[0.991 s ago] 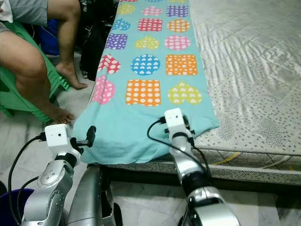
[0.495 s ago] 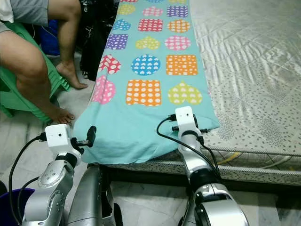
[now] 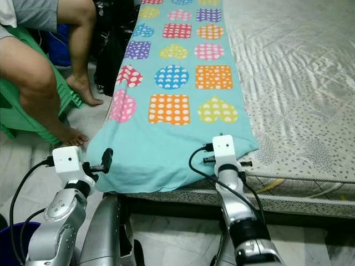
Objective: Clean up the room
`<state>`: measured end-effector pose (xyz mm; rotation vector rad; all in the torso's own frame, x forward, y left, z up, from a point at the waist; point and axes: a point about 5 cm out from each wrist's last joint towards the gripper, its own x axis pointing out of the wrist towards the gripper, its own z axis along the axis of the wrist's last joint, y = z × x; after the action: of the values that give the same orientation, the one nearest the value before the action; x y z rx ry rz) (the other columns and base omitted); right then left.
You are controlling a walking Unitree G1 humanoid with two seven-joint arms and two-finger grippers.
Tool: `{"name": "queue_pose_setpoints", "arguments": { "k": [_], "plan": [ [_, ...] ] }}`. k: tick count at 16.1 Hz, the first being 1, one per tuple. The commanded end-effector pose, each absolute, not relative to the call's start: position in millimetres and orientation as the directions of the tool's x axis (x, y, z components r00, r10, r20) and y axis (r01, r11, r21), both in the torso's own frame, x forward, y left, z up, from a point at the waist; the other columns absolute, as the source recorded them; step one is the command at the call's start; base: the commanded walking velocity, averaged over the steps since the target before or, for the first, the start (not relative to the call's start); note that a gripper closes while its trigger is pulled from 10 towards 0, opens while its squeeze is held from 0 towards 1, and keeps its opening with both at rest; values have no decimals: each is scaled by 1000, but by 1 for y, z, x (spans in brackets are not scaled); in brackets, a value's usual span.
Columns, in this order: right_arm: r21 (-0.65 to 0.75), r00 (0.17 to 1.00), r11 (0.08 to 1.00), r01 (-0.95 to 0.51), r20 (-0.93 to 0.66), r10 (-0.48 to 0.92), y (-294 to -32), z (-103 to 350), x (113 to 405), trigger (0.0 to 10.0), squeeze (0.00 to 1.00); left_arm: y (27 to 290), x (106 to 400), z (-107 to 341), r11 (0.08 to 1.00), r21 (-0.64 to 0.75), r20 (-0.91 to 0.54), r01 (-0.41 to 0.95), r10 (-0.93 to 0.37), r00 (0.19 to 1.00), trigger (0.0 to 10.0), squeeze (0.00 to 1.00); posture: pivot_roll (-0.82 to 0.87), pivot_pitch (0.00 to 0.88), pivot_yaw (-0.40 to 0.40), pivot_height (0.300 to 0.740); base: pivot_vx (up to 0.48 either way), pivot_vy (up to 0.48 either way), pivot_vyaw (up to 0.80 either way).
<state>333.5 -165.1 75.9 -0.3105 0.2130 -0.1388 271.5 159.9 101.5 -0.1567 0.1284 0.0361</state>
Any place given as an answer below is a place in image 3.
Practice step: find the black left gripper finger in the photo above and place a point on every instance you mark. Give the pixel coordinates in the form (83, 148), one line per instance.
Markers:
(107, 159)

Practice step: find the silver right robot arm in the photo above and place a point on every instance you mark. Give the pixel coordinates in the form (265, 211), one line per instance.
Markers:
(241, 216)

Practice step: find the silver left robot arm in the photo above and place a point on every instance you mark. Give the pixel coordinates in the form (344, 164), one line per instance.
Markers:
(58, 227)

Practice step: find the teal blanket with coloured shapes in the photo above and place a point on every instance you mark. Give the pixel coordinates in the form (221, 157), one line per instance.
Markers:
(172, 144)

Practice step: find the grey robot left leg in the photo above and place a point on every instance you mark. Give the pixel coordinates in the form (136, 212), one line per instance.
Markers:
(105, 233)

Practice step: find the green plastic stool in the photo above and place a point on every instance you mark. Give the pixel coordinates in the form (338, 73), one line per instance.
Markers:
(11, 111)

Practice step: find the purple plastic bucket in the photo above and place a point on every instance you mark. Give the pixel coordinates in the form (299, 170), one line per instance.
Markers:
(18, 246)

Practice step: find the black bag pile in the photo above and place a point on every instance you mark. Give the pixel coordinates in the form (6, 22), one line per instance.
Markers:
(113, 50)

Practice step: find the person in grey shorts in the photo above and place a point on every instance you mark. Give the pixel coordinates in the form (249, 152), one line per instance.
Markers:
(39, 72)

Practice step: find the blue bag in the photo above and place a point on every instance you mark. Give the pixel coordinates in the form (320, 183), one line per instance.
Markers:
(58, 50)

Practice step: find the grey quilted mattress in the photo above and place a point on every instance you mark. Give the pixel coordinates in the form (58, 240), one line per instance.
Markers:
(299, 72)

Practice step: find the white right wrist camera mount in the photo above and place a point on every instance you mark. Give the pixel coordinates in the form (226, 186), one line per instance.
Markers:
(223, 149)

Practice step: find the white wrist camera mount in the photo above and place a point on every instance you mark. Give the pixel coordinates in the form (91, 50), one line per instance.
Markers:
(223, 149)
(67, 162)

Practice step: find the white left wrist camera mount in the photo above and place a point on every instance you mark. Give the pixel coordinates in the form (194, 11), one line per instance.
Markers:
(67, 162)

